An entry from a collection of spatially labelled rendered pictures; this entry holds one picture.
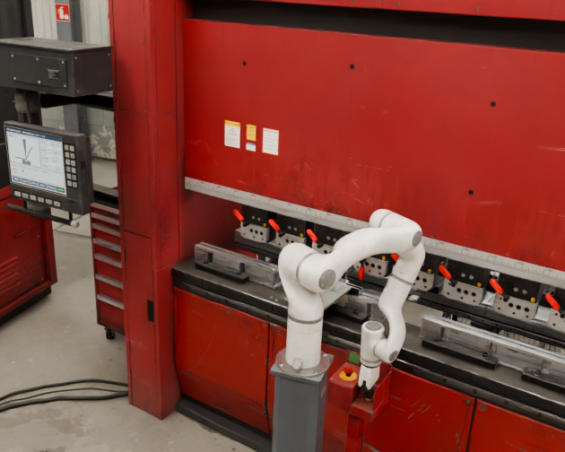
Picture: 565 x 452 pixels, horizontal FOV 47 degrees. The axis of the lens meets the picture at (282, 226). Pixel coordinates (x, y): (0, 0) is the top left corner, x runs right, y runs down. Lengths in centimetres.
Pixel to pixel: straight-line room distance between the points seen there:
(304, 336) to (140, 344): 150
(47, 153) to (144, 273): 76
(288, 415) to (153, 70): 157
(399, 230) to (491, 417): 87
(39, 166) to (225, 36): 100
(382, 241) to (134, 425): 195
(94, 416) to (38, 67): 186
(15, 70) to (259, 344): 164
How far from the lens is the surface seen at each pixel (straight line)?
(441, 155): 250
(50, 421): 380
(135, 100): 305
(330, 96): 266
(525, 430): 269
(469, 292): 262
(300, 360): 224
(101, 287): 422
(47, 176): 306
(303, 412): 233
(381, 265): 272
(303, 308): 215
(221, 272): 317
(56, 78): 292
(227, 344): 324
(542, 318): 290
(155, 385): 359
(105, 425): 371
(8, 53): 313
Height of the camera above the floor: 225
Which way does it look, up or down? 21 degrees down
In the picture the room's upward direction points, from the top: 3 degrees clockwise
